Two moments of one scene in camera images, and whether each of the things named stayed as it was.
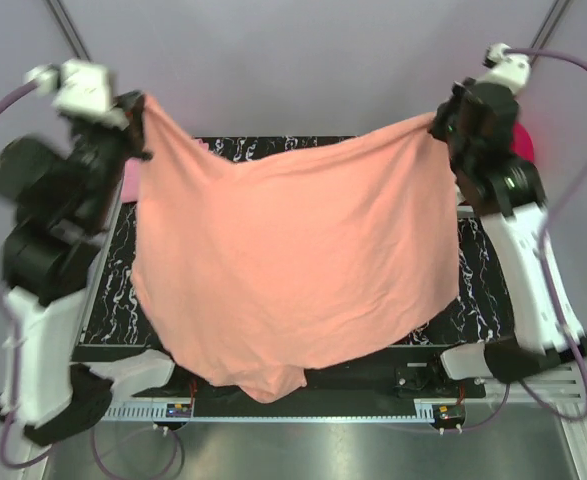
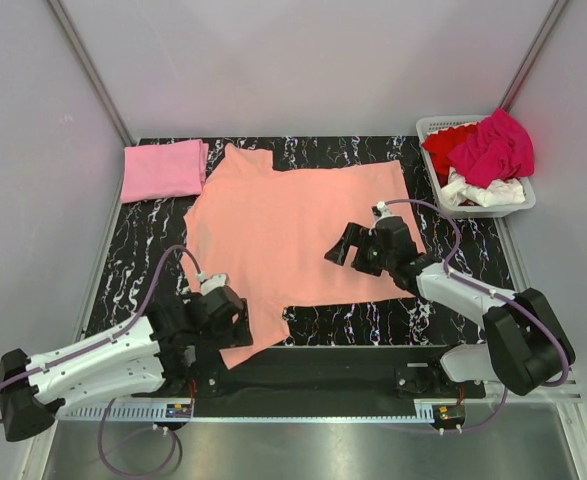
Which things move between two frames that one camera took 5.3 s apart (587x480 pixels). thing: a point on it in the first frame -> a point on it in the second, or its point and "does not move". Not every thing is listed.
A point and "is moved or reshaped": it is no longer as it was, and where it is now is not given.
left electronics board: x=179 y=410 does not move
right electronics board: x=448 y=415 does not move
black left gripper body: x=104 y=147 -> x=229 y=335
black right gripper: x=438 y=126 -> x=357 y=236
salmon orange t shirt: x=246 y=274 is moved or reshaped
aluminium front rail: x=560 y=386 does not move
